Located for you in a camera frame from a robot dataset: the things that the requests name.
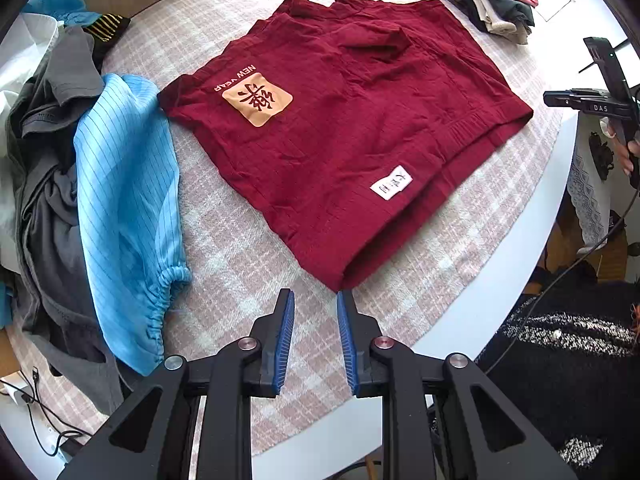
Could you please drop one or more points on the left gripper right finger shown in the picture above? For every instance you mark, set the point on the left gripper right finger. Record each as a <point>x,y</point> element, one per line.
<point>442,418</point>

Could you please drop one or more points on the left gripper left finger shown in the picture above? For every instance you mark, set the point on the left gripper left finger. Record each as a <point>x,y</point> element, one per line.
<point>193,414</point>

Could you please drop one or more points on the red knit sweater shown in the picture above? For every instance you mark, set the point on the red knit sweater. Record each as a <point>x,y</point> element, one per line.
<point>347,126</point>

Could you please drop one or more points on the black patterned sleeve forearm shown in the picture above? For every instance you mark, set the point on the black patterned sleeve forearm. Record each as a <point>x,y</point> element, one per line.
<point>570,363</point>

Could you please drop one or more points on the person right hand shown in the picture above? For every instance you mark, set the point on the person right hand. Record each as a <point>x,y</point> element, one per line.
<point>613,129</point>

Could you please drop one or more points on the beige folded garment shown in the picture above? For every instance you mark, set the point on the beige folded garment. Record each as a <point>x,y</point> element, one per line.
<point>494,25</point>

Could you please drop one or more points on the pink plaid table cloth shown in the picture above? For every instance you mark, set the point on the pink plaid table cloth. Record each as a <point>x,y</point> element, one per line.
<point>238,264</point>

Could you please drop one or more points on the white power strip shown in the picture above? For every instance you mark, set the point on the white power strip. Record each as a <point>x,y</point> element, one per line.
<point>23,414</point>

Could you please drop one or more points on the dark grey garment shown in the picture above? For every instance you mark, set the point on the dark grey garment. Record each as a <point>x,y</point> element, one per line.
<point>54,298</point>

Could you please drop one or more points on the black garment yellow stripes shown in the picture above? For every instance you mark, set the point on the black garment yellow stripes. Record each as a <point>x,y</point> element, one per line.
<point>106,32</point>

